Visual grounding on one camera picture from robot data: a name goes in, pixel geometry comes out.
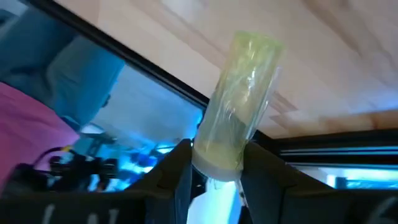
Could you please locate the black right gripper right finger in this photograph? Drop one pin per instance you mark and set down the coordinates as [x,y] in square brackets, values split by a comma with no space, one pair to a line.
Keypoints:
[270,193]

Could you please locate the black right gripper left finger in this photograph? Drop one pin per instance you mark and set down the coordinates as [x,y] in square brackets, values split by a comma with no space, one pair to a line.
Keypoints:
[161,186]

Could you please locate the person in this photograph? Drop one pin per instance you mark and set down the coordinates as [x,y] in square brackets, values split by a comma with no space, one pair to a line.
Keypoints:
[25,133]

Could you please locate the green medicine bottle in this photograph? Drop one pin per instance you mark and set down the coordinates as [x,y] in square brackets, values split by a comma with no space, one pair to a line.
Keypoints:
[239,102]

